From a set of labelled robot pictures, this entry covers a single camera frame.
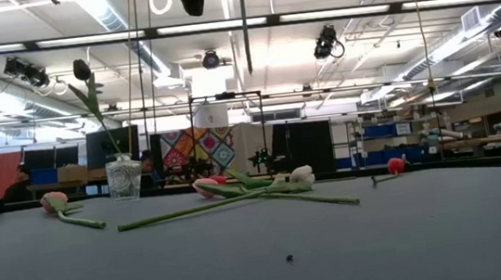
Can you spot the white tulip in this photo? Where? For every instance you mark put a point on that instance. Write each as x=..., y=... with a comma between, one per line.
x=303, y=174

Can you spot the black monitor screen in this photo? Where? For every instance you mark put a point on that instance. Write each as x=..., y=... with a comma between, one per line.
x=97, y=149

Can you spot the person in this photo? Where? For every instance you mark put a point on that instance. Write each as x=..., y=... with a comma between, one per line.
x=19, y=185
x=148, y=164

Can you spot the black overhead light bar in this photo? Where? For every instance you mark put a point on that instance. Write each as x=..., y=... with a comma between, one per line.
x=273, y=19

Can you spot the black panel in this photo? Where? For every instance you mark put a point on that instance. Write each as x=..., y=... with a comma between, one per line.
x=302, y=146

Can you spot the clear glass vase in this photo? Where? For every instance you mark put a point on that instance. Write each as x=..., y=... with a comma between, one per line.
x=124, y=181

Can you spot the pink tulip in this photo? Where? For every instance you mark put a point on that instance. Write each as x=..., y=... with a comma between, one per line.
x=204, y=187
x=54, y=201

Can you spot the black vertical rod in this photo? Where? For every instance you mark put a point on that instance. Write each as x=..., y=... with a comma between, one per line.
x=245, y=28

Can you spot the blue storage bin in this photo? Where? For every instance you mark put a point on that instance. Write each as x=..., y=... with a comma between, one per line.
x=385, y=130
x=373, y=158
x=44, y=175

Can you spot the black cubic rig frame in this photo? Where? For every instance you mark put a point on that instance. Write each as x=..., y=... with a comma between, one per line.
x=225, y=95

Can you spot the cardboard box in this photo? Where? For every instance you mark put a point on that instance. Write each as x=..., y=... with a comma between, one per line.
x=72, y=172

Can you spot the small black screw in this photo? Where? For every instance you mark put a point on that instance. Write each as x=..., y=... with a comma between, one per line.
x=289, y=259

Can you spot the background black robot arm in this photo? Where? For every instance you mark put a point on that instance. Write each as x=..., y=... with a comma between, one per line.
x=261, y=157

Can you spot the blue-grey table mat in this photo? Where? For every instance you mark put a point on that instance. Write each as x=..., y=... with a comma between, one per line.
x=261, y=241

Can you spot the white hanging box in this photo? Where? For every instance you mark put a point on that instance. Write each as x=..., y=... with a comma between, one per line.
x=210, y=116

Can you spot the colourful patchwork quilt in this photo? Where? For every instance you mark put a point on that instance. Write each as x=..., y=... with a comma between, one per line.
x=198, y=152

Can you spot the red tulip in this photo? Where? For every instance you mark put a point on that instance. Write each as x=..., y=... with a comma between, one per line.
x=395, y=165

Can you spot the black tulip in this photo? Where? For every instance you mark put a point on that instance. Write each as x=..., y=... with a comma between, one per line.
x=81, y=69

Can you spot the wooden workbench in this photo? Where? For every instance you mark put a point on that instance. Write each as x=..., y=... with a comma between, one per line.
x=493, y=139

